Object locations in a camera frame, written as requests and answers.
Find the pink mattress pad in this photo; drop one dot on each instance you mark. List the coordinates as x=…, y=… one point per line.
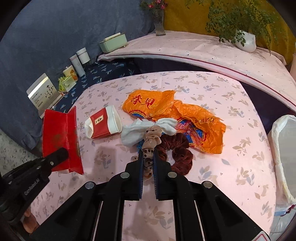
x=261, y=69

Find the white plastic bag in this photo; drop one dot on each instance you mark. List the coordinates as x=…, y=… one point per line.
x=134, y=133

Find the orange plastic bag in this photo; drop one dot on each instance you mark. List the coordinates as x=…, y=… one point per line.
x=203, y=130

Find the small green box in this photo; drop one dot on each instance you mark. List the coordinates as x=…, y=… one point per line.
x=66, y=83

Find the white cosmetic jar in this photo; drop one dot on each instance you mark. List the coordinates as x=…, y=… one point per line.
x=83, y=56

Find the pink electric kettle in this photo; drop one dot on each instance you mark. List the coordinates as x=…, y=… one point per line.
x=293, y=67

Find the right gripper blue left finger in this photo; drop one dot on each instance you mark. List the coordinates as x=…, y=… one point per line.
x=140, y=174

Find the white cosmetic tube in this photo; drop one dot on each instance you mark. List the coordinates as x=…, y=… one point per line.
x=77, y=65

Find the small yellow box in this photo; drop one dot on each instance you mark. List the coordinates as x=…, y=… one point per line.
x=70, y=71

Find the trash bin with white liner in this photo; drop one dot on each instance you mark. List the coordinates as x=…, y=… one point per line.
x=282, y=143

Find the red white paper cup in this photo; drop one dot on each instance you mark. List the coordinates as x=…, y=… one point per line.
x=103, y=123

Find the pink floral tablecloth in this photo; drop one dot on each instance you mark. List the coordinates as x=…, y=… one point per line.
x=243, y=171

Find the dark red velvet scrunchie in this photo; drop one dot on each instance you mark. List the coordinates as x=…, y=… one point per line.
x=179, y=147

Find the blue ribbon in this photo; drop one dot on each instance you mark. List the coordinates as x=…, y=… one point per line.
x=139, y=145

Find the beige dotted scrunchie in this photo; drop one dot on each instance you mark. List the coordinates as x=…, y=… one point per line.
x=151, y=137

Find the green tissue box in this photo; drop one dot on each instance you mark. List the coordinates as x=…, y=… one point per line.
x=113, y=42

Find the blue wall cloth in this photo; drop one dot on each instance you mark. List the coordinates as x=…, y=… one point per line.
x=42, y=39

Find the glass vase with flowers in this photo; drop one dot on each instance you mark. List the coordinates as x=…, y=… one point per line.
x=156, y=8

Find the red envelope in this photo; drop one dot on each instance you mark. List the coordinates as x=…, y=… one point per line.
x=60, y=131

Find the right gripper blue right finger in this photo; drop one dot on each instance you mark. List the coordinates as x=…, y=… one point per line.
x=155, y=172

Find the white card box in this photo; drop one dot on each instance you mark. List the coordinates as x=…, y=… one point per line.
x=43, y=94

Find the potted green plant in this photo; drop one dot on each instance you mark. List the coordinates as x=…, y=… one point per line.
x=231, y=21

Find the person's left hand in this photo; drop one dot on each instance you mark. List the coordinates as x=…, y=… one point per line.
x=29, y=221

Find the navy floral cloth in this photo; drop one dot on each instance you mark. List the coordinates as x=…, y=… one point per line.
x=99, y=72

